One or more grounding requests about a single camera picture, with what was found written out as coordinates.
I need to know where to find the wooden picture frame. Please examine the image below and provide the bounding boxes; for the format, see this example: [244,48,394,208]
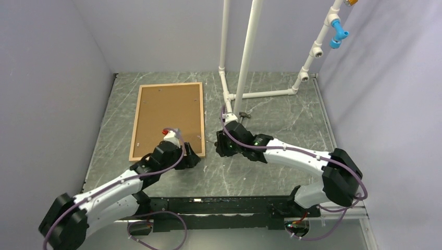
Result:
[129,82,206,161]

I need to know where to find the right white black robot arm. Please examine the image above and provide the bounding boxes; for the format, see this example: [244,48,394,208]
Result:
[215,121,363,216]

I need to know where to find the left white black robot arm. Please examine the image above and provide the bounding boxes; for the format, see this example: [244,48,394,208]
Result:
[38,141,201,249]

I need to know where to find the white PVC pipe structure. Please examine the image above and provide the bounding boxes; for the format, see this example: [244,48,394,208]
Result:
[218,0,345,119]

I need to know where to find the blue pipe fitting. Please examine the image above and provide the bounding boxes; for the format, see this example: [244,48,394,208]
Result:
[329,19,350,49]

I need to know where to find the yellow pipe cap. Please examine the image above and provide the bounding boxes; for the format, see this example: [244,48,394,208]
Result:
[343,0,358,7]

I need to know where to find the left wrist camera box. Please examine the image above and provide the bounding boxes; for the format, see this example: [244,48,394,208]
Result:
[162,128,180,146]

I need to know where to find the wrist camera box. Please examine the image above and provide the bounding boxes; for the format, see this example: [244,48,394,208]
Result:
[222,112,238,126]
[162,128,180,146]

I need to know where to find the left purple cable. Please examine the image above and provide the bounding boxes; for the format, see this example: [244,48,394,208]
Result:
[42,128,188,250]

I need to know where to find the purple cable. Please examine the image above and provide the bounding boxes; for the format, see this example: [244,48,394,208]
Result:
[219,105,369,242]
[42,128,188,250]

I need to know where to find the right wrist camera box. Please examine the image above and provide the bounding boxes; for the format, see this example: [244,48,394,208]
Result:
[222,112,238,126]

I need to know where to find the black handle hammer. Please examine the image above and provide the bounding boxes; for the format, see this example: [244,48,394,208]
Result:
[239,111,251,123]

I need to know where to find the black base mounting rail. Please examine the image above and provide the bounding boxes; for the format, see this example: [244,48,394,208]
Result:
[130,195,321,232]

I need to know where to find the aluminium extrusion rail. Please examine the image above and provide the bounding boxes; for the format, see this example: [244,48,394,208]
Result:
[317,199,369,220]

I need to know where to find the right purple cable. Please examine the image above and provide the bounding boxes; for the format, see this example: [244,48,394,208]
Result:
[219,105,369,242]

